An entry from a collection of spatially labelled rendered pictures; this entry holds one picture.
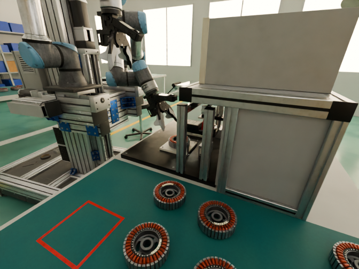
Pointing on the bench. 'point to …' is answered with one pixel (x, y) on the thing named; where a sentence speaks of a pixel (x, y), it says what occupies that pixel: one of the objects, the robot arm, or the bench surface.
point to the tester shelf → (272, 101)
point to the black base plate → (150, 158)
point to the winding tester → (277, 49)
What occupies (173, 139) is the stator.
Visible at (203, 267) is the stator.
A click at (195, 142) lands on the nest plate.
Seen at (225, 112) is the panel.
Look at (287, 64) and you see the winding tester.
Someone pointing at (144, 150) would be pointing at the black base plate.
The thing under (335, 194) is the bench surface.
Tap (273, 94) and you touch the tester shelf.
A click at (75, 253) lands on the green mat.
